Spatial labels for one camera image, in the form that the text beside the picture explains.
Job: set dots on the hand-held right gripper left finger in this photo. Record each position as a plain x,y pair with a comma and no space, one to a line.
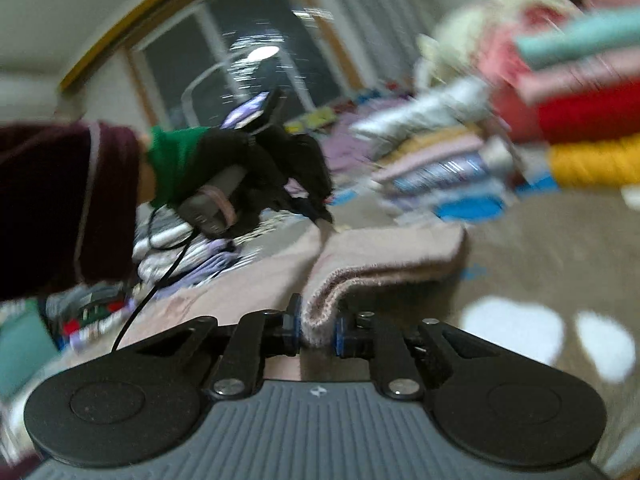
295,320

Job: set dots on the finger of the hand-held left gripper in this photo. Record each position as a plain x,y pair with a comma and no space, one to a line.
315,210

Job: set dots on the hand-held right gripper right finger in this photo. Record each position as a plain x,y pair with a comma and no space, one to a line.
342,332

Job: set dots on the pink knitted towel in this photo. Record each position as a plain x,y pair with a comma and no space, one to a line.
390,255

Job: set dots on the person's left forearm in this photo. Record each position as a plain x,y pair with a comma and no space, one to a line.
60,200

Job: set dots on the folded clothes stack purple bottomed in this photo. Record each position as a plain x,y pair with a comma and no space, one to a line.
215,260

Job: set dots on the folded clothes stack pastel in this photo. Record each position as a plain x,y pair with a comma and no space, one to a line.
430,160

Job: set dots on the folded clothes stack grey sweater topped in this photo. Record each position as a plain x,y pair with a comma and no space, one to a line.
85,320

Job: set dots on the folded clothes stack red yellow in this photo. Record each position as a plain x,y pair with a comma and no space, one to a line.
590,120

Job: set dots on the person's left hand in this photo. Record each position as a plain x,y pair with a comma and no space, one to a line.
227,147

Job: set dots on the colourful letter print board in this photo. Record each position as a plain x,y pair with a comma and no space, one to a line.
320,117

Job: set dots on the purple floral duvet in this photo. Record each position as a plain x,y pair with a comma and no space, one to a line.
345,145

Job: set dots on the window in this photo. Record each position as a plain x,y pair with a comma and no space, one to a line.
300,60

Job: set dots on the grey curtain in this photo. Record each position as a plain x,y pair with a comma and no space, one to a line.
370,20

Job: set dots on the cartoon mouse printed blanket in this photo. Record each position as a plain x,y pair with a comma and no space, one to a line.
525,255

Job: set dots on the pink quilt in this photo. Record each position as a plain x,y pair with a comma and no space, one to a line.
505,105

